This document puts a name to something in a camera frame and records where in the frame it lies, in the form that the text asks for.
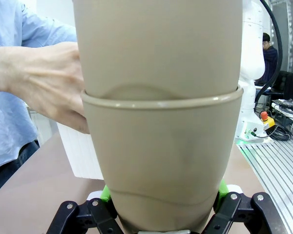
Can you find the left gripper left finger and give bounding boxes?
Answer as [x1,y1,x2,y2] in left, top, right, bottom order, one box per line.
[46,184,125,234]

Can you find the yellow emergency stop button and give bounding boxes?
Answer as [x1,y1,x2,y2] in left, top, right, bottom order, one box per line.
[259,110,276,132]

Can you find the person's right hand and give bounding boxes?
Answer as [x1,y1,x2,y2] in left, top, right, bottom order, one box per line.
[4,41,91,135]

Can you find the seated man in dark clothes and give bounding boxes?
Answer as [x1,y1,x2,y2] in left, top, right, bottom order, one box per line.
[254,32,279,87]

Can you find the coiled black cable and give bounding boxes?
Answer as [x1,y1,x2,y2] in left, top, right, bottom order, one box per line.
[265,123,292,142]

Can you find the aluminium slotted base plate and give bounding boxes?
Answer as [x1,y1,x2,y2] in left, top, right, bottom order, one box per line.
[236,138,293,234]

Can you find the person in blue shirt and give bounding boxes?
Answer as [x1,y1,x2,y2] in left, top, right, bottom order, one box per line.
[0,0,78,199]

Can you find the black office chair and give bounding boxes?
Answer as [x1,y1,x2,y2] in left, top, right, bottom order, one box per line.
[270,70,293,98]

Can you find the tan plastic cup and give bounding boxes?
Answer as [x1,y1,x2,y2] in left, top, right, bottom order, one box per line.
[81,86,244,234]
[72,0,243,101]

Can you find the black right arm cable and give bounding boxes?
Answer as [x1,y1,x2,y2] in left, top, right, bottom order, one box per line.
[254,0,284,103]

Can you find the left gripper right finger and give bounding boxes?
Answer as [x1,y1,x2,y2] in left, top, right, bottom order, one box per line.
[205,179,288,234]

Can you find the white plastic basket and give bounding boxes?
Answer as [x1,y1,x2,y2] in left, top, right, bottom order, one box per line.
[56,121,105,181]

